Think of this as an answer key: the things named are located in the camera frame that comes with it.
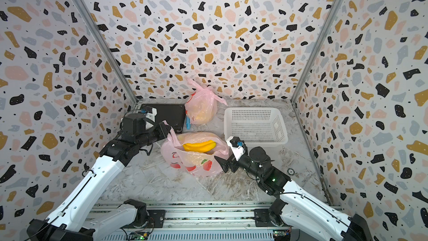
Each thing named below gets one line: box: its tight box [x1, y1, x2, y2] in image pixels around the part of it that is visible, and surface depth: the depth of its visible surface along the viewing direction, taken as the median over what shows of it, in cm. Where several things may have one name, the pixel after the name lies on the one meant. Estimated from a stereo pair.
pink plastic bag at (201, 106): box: [184, 77, 228, 125], surface depth 104 cm
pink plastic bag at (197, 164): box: [160, 120, 230, 177], surface depth 82 cm
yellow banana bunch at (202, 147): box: [182, 140, 217, 153], surface depth 94 cm
